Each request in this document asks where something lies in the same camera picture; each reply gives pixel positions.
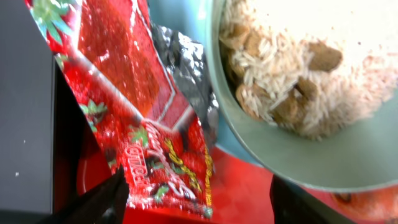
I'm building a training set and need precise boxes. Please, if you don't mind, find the green small bowl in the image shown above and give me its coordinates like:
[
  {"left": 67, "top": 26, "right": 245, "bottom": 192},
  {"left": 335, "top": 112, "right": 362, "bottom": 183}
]
[{"left": 205, "top": 1, "right": 397, "bottom": 192}]

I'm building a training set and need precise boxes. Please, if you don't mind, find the black plastic tray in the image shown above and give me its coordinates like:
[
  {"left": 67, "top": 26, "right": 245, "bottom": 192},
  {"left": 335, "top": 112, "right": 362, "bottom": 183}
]
[{"left": 1, "top": 0, "right": 85, "bottom": 217}]

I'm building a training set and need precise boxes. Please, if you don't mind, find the red snack wrapper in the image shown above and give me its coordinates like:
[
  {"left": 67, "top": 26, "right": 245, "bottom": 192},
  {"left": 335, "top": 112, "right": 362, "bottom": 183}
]
[{"left": 26, "top": 0, "right": 217, "bottom": 218}]

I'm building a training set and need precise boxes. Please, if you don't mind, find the red serving tray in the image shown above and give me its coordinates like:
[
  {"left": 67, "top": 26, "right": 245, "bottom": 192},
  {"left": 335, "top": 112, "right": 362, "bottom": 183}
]
[{"left": 76, "top": 134, "right": 397, "bottom": 224}]

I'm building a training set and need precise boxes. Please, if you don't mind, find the light blue plate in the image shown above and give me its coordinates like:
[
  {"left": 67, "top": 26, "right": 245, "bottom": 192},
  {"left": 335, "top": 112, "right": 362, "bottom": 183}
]
[{"left": 147, "top": 0, "right": 260, "bottom": 166}]

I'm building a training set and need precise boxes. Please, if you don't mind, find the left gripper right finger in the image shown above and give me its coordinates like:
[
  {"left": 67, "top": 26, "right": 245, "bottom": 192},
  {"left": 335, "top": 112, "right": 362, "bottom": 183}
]
[{"left": 270, "top": 175, "right": 352, "bottom": 224}]

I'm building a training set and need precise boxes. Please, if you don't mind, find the rice with peanut shells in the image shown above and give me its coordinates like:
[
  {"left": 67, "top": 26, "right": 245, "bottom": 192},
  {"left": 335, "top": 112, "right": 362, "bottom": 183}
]
[{"left": 218, "top": 0, "right": 397, "bottom": 140}]

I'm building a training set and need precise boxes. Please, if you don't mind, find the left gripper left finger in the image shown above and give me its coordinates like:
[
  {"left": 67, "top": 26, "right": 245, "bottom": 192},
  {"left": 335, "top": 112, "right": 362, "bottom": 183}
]
[{"left": 39, "top": 167, "right": 129, "bottom": 224}]

